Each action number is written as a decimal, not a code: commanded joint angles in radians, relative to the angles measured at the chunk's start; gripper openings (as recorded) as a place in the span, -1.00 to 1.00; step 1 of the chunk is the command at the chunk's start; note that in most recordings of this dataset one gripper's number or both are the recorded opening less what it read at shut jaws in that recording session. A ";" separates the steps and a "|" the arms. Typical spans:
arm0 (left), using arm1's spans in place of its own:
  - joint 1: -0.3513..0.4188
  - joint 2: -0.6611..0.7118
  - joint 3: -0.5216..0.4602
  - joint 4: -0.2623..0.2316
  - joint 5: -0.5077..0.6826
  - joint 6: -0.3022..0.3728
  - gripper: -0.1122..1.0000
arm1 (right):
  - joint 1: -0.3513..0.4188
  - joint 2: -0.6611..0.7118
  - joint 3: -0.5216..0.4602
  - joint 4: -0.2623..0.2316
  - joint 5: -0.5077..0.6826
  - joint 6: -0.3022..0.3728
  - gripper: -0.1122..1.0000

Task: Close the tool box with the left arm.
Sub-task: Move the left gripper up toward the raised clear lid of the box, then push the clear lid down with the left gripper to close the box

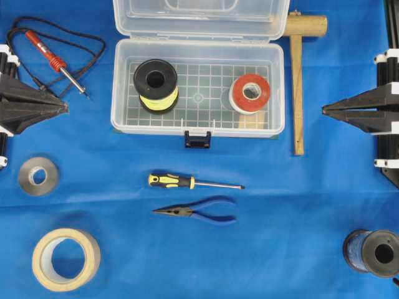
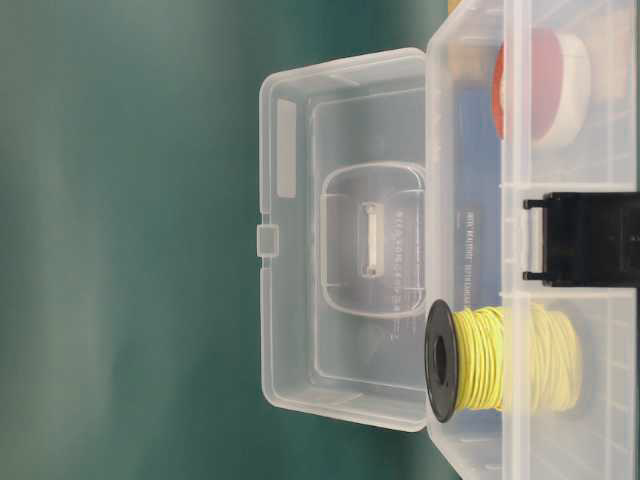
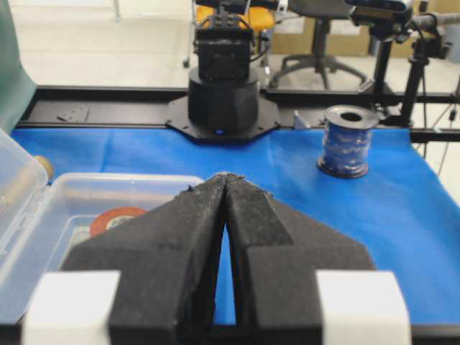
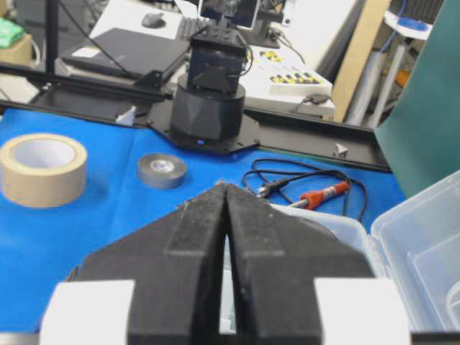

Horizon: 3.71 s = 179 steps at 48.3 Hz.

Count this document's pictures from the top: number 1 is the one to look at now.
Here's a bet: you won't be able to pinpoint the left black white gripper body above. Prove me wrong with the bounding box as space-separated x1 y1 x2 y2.
1 44 20 169

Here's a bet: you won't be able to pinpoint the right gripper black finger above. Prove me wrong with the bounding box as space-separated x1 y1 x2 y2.
322 83 398 112
322 110 398 135

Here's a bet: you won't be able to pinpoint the black soldering iron cable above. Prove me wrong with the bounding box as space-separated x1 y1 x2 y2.
6 16 107 97

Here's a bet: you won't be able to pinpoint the yellow black screwdriver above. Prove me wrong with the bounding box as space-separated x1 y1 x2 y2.
148 173 245 189

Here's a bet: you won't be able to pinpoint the yellow wire spool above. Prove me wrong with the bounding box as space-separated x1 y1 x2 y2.
133 59 178 114

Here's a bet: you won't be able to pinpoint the red tape roll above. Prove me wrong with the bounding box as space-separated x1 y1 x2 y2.
229 74 271 115

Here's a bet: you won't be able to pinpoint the beige masking tape roll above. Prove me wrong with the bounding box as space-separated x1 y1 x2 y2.
31 228 101 292

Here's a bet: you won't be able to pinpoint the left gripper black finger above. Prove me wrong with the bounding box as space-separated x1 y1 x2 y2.
1 107 69 135
1 77 68 109

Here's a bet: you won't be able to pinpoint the clear plastic tool box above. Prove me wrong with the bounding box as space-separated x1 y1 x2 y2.
110 1 289 138

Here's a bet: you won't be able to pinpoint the dark blue box latch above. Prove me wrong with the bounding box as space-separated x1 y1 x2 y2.
185 130 211 149

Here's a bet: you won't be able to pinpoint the blue handled needle-nose pliers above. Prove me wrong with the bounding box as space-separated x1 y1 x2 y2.
151 196 237 226

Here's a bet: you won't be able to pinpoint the wooden mallet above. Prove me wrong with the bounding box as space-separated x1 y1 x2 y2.
283 11 328 156

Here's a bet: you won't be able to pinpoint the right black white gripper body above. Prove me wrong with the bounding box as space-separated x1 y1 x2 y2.
374 49 398 169

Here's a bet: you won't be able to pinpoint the black metal frame post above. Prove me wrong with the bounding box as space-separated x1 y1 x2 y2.
384 0 399 49

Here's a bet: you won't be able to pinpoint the grey tape roll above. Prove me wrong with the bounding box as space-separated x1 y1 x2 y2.
18 157 60 196

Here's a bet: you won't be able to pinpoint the red soldering iron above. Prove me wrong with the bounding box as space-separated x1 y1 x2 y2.
25 30 89 97

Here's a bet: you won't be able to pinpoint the blue wire spool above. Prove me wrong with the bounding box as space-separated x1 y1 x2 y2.
342 229 398 278

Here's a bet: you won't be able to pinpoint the blue table cloth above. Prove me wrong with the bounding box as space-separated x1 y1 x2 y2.
1 1 398 298

